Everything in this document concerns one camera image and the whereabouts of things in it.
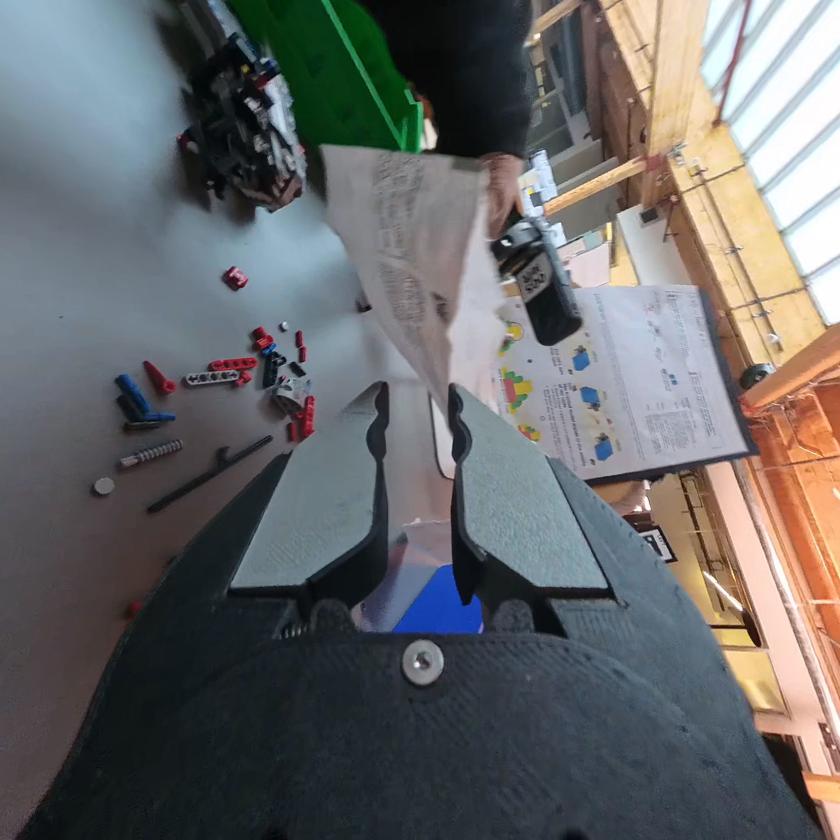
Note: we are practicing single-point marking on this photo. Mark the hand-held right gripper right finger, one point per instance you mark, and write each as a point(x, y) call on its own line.
point(518, 518)

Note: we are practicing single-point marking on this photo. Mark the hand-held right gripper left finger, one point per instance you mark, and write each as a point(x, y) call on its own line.
point(308, 518)

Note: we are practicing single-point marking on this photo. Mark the red lego L-beam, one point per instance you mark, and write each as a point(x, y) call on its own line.
point(308, 417)

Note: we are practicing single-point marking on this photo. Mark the blue plastic bin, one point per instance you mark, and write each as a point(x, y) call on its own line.
point(433, 604)

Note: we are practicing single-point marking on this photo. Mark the printed paper bag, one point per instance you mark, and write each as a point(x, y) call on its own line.
point(413, 262)

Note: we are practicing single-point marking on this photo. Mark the red lego beam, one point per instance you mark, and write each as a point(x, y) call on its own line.
point(233, 364)

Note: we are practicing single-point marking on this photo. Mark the black grey lego model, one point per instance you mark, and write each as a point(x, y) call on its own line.
point(243, 131)

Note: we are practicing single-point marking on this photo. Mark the person's left forearm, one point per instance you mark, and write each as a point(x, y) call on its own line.
point(459, 65)

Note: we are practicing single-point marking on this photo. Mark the long black lego axle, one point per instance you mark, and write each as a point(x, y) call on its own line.
point(210, 472)

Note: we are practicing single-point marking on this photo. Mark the black lego beam blue pins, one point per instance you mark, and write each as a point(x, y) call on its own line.
point(272, 367)

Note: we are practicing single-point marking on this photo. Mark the lego spring shock absorber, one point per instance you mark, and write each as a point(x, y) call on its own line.
point(151, 453)

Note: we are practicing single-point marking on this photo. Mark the light grey lego beam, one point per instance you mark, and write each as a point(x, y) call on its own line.
point(210, 378)

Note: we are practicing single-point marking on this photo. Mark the red lego pin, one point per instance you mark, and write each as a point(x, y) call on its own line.
point(300, 344)

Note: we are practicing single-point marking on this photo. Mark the blue lego pin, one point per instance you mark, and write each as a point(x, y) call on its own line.
point(161, 417)
point(131, 392)

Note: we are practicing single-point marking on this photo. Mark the red lego connector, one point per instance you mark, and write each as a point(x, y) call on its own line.
point(262, 338)

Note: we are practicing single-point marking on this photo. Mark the red lego claw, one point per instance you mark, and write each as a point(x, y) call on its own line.
point(159, 379)

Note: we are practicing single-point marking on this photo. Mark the red rounded lego block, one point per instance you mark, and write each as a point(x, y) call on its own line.
point(235, 277)

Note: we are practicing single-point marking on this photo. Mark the person's left hand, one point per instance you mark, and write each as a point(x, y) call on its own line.
point(505, 190)

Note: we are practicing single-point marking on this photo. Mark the printed instruction sheet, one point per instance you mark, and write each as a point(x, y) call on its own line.
point(623, 394)

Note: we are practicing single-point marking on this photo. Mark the slanted wooden beam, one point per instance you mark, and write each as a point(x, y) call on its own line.
point(604, 180)

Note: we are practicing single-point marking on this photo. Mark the framed marker sign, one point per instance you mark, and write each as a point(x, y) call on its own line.
point(658, 544)

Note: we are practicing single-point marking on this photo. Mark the instruction sheet on stand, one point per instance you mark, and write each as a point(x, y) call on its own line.
point(738, 420)

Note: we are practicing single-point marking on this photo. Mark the green plastic bin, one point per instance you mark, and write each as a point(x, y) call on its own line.
point(328, 65)

